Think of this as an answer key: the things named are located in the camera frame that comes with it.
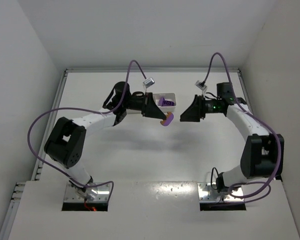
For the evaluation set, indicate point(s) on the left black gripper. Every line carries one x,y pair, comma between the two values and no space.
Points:
143,104

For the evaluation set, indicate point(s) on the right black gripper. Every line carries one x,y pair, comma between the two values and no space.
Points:
203,107

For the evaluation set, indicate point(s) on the purple lego plate brick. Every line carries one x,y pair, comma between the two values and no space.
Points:
165,103

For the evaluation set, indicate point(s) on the purple half-round lego piece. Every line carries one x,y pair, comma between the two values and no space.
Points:
168,120

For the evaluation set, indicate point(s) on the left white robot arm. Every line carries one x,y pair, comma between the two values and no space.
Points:
66,141

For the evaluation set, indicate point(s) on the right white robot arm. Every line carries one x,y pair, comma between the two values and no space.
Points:
262,155

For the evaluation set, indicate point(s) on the white three-compartment tray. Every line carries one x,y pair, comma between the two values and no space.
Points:
156,97

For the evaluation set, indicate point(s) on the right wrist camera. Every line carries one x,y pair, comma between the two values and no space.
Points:
201,85

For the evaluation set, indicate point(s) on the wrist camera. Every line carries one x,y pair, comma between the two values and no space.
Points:
201,85
148,82

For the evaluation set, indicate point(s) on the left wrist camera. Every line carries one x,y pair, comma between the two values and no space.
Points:
148,82

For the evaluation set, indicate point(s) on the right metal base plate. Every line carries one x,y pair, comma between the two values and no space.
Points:
207,195

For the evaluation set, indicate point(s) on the metal base plate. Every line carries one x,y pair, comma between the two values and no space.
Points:
207,195
97,195

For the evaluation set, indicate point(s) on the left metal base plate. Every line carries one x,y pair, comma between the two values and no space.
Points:
97,195

